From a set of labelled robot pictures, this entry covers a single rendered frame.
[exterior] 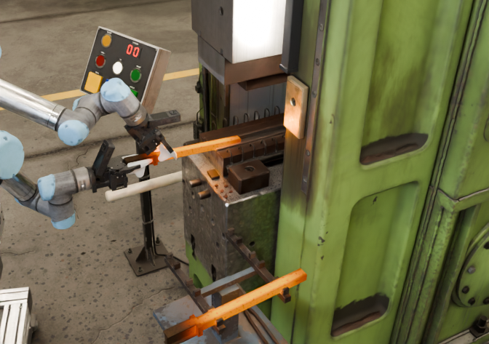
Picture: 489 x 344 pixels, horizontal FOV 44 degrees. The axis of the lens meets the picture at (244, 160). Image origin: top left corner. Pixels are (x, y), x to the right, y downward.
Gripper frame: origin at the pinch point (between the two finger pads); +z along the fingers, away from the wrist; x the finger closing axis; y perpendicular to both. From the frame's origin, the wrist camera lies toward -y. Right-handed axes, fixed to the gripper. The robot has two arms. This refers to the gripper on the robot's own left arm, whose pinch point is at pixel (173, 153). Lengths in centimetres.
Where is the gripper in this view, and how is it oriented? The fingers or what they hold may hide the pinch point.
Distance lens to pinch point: 205.0
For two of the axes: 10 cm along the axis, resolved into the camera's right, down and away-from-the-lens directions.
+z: 4.1, 6.0, 6.9
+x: 4.7, 5.0, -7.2
